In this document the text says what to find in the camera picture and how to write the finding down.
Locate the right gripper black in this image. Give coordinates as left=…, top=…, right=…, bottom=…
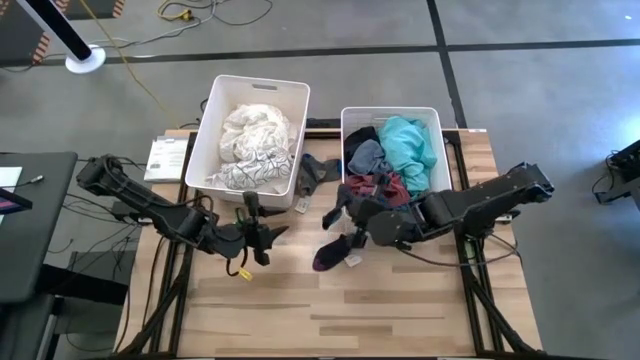
left=322, top=183, right=420, bottom=252

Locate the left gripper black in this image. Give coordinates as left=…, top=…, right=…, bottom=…
left=212, top=190, right=291, bottom=267

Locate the dark purple-toed sock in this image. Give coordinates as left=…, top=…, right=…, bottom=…
left=311, top=232, right=365, bottom=273

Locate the grey sock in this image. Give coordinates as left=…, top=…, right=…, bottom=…
left=293, top=153, right=343, bottom=216

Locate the white leaf-patterned cloth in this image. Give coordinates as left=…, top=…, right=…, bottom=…
left=206, top=148, right=297, bottom=192

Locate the dark slate garment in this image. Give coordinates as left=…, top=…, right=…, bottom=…
left=347, top=138, right=392, bottom=177

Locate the white lace garment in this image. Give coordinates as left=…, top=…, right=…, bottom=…
left=218, top=103, right=297, bottom=164

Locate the teal garment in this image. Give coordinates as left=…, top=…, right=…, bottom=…
left=377, top=115, right=439, bottom=197

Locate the white perforated plastic bin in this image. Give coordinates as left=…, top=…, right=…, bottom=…
left=340, top=105, right=454, bottom=237
left=184, top=74, right=311, bottom=210

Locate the white paper booklet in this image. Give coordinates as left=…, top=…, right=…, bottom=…
left=143, top=135, right=190, bottom=184

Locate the black power box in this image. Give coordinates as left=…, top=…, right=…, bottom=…
left=109, top=199, right=147, bottom=225

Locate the black desk base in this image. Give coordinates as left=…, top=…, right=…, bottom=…
left=0, top=263, right=130, bottom=360

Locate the black desk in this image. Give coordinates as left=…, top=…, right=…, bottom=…
left=0, top=151, right=79, bottom=305

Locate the white floor stand pole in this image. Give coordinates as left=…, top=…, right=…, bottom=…
left=14, top=0, right=107, bottom=75

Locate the dark tablet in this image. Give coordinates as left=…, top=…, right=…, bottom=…
left=0, top=187, right=34, bottom=215

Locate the white sheet of paper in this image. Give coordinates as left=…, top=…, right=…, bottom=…
left=0, top=166, right=24, bottom=189

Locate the black hazard-striped mat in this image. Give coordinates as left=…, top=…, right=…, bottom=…
left=53, top=0, right=126, bottom=21
left=0, top=0, right=52, bottom=69

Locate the black equipment rig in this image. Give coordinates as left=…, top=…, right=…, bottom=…
left=588, top=138, right=640, bottom=206

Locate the black looped wrist cable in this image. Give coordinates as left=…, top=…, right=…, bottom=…
left=224, top=243, right=251, bottom=278

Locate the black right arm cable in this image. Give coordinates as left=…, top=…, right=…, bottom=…
left=398, top=233, right=520, bottom=268

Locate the black aluminium table frame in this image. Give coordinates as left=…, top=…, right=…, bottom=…
left=107, top=118, right=551, bottom=360

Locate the grey floor cable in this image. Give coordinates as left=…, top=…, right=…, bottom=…
left=97, top=0, right=275, bottom=51

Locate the coiled yellow cord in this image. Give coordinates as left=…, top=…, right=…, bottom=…
left=156, top=0, right=195, bottom=23

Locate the long yellow floor cable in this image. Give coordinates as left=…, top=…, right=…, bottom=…
left=78, top=0, right=180, bottom=129

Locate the cable with metal plug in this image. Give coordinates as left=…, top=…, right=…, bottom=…
left=0, top=174, right=45, bottom=192

